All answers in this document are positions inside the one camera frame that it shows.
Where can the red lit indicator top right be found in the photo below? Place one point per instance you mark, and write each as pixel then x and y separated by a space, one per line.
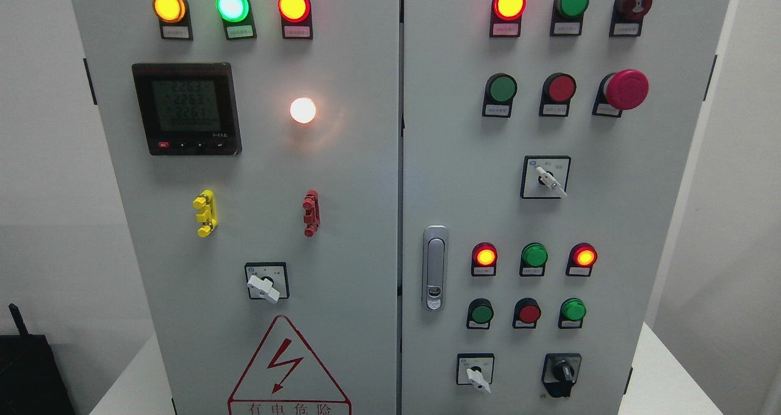
pixel 506 18

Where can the grey electrical cabinet left door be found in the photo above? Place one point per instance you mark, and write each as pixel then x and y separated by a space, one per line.
pixel 343 280

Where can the yellow terminal connector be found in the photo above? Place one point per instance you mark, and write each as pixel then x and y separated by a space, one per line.
pixel 206 207

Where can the black rotary knob switch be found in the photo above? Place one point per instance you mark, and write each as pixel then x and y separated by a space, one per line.
pixel 560 373

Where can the grey electrical cabinet door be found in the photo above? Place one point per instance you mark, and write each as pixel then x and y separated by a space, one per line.
pixel 343 280
pixel 464 171

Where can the silver door latch handle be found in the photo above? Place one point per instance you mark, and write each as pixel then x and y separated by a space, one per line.
pixel 434 264

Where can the red lit indicator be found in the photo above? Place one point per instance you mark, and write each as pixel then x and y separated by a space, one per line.
pixel 506 18
pixel 484 260

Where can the white rotary switch left door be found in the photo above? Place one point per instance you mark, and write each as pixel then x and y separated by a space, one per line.
pixel 268 281

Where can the green lit indicator light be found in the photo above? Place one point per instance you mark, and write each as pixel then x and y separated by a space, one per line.
pixel 237 19

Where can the grey electrical cabinet right door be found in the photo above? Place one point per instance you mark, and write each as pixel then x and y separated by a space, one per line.
pixel 464 171

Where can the white rotary switch bottom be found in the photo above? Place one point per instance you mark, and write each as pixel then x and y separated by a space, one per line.
pixel 475 370

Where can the red indicator lower right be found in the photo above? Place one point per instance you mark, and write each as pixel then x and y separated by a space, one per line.
pixel 581 260

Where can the red terminal connector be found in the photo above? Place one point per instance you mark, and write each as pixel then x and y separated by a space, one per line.
pixel 311 217

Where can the green indicator lower middle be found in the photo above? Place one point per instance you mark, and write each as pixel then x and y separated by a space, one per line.
pixel 533 259

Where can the green indicator bottom right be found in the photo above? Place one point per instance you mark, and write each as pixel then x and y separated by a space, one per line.
pixel 571 314

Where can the red push button lower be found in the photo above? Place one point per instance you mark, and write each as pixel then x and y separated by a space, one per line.
pixel 527 313

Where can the white rotary switch upper right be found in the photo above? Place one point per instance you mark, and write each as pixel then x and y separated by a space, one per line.
pixel 545 177

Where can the red black buzzer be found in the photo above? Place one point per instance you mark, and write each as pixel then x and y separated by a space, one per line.
pixel 628 16

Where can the red-rimmed lit indicator light left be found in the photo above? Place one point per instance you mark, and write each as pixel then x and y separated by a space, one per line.
pixel 296 19

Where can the white lit indicator light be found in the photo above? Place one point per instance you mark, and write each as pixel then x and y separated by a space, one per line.
pixel 302 110

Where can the red emergency stop mushroom button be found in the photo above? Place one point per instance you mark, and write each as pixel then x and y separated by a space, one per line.
pixel 619 92

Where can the red lit indicator lower left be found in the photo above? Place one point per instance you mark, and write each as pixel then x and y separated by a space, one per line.
pixel 484 260

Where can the black box with antenna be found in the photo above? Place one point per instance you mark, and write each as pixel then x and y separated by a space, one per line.
pixel 30 379

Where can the red push button upper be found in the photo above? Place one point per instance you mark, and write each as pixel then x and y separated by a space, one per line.
pixel 557 92

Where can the white rotary switch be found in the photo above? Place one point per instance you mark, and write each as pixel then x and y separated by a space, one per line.
pixel 475 370
pixel 545 177

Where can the green push button upper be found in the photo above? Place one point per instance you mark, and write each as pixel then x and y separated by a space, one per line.
pixel 499 92

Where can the red lightning warning sticker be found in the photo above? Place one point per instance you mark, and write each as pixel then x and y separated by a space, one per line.
pixel 285 376

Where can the green indicator top right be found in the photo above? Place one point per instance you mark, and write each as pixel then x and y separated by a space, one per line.
pixel 567 17

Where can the green push button lower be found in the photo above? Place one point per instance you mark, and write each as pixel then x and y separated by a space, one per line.
pixel 479 314

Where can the black digital power meter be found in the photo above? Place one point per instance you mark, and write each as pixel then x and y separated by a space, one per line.
pixel 188 109

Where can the red push button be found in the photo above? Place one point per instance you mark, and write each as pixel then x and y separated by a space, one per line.
pixel 527 313
pixel 557 92

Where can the yellow indicator light top left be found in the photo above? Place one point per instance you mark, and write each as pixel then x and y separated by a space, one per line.
pixel 174 19

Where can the green push button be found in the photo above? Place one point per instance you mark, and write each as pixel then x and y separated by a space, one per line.
pixel 479 314
pixel 499 92

